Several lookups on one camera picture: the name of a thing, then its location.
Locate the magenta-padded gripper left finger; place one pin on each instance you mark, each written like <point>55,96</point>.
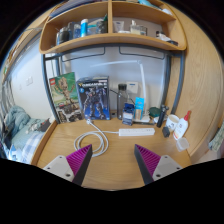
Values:
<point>75,161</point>

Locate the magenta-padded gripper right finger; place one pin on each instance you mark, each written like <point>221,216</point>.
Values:
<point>153,161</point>

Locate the small clear plastic cup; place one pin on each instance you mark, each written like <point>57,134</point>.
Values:
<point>182,144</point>

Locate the white power strip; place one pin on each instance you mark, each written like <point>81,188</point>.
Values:
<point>136,132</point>

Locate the white mug with black print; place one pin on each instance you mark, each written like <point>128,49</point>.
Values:
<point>172,123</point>

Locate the white bottle with red pump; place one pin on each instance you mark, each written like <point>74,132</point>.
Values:
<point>181,128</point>

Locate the black electric shaver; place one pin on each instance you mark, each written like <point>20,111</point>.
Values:
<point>162,116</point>

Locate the small open blue box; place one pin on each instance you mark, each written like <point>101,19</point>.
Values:
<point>128,115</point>

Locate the tall light blue carton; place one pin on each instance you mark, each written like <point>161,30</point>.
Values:
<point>139,108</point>

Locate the bed with blue bedding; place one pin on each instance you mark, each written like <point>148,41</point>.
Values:
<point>20,133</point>

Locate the green tree figure kit box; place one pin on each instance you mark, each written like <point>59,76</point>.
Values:
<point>65,98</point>

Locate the blue robot model kit box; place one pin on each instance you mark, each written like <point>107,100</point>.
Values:
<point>95,100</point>

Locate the grey-green hanging cloth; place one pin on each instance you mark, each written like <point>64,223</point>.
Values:
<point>216,140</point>

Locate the white desk lamp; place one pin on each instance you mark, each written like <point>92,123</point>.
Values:
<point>143,80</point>

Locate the wooden shelf unit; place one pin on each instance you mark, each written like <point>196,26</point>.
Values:
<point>110,37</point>

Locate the white wall socket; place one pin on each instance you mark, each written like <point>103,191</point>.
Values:
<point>132,87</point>

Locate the grey metal desk frame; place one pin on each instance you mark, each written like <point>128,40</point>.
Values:
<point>46,86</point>

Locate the white wall switch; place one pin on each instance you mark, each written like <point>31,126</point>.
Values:
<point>29,80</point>

